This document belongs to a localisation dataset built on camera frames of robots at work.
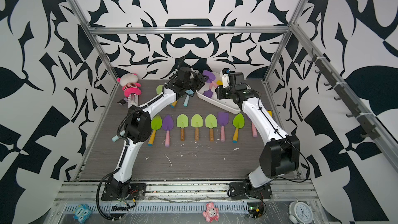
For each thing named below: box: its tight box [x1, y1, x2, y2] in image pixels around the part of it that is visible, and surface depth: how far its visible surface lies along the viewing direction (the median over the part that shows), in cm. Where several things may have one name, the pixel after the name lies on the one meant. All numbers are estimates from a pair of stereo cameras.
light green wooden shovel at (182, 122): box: [176, 113, 189, 142], surface depth 100 cm
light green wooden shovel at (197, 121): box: [191, 113, 204, 142], surface depth 99 cm
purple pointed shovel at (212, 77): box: [202, 70, 219, 89], surface depth 94 cm
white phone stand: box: [127, 93, 139, 109], surface depth 110 cm
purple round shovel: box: [162, 114, 175, 147], surface depth 98 cm
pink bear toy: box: [202, 202, 220, 223], surface depth 68 cm
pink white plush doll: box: [117, 73, 142, 98], surface depth 112 cm
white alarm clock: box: [288, 200, 314, 224], surface depth 67 cm
